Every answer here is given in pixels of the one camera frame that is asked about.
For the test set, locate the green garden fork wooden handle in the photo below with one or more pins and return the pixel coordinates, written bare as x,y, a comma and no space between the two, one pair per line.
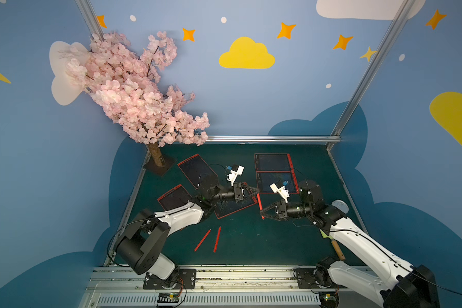
335,246

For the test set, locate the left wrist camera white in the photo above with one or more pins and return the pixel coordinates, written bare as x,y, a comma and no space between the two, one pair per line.
233,172

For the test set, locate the aluminium front rail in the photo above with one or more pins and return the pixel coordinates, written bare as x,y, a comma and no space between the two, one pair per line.
212,286

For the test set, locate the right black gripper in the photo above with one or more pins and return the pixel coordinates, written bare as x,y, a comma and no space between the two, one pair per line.
282,210

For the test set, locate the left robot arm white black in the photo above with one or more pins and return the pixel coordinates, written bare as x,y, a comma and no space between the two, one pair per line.
141,241

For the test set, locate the red stylus pair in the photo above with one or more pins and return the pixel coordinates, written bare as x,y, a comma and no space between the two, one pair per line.
290,163
259,202

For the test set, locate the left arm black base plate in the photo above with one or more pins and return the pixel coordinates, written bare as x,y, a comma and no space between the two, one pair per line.
180,278

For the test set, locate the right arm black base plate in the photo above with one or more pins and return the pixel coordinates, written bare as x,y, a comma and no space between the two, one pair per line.
311,278

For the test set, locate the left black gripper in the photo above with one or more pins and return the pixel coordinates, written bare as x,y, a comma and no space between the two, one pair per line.
239,192

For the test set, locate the colourful scribble red writing tablet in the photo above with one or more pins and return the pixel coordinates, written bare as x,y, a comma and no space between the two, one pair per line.
265,179

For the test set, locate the pink cherry blossom tree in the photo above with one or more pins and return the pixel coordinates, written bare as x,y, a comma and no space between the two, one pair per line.
125,86

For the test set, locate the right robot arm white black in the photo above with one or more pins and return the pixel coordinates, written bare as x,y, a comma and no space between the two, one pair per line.
393,281

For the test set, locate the aluminium back frame bar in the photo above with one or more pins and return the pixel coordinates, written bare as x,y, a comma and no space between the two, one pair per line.
274,139

